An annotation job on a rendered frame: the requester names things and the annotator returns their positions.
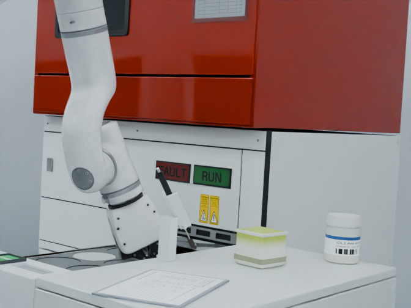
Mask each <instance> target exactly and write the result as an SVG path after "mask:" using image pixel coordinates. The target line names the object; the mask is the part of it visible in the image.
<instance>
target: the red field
mask: <svg viewBox="0 0 411 308"><path fill-rule="evenodd" d="M158 167H159V169H160V170H161V171H163V174H164V176H165V178H167V179H172V180H181V181H186V182H187V181H188V170H189V166H187V165H181V164H171V163H161V162H157V168H158Z"/></svg>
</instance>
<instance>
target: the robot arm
mask: <svg viewBox="0 0 411 308"><path fill-rule="evenodd" d="M53 1H54V5H55V9H56V15H57V20H58V23H59V29H60V33H61V39H62V44H63V47H64V53H65V58H66V61H67V66H68V72H69V75H70V80H71V93H70V96H69V99H68V102H67V105H66V107H65V111H64V116H63V119H62V146H63V149H64V156H65V162H66V165H67V170H68V174H69V176H70V179H71V181H72V183H73V184H74V186H75V187H76V188H77V189H78V190H79V191H81V192H83V193H95V192H97V191H100V194H101V195H102V202H103V203H104V204H105V203H108V204H109V205H108V208H106V213H107V217H108V222H109V226H110V228H111V232H112V234H113V238H114V241H115V244H116V246H117V248H118V250H119V253H120V258H121V259H122V260H125V259H130V258H136V259H138V260H145V259H153V258H157V256H156V255H157V251H158V242H159V229H160V216H159V214H158V212H157V210H156V208H155V206H154V204H153V202H152V201H151V199H150V197H149V196H148V194H147V193H146V192H142V191H143V187H142V184H141V182H140V180H139V177H138V174H137V172H136V169H135V167H134V164H133V161H132V159H131V156H130V154H129V152H128V148H127V146H126V144H125V141H124V139H123V136H122V133H121V131H120V128H119V126H118V124H117V122H116V121H115V120H109V121H105V122H103V116H104V114H105V111H106V108H107V105H108V103H109V101H110V99H111V98H112V97H113V95H114V93H115V91H116V72H115V69H114V62H113V55H112V51H111V44H110V40H109V34H108V27H107V23H106V16H105V10H104V6H103V0H53ZM144 247H147V251H148V256H146V255H145V253H144V252H143V250H142V248H144Z"/></svg>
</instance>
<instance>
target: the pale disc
mask: <svg viewBox="0 0 411 308"><path fill-rule="evenodd" d="M73 257H74V258H77V259H82V260H92V261H96V260H111V259H114V258H116V256H115V255H112V254H107V253H101V252H82V253H78V254H74V255H73Z"/></svg>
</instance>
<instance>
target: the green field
mask: <svg viewBox="0 0 411 308"><path fill-rule="evenodd" d="M229 174H230V170H224V169H214V168H208V167H198V166H195V169H194V182H195V183H203V184H208V185H217V186H226V187H229Z"/></svg>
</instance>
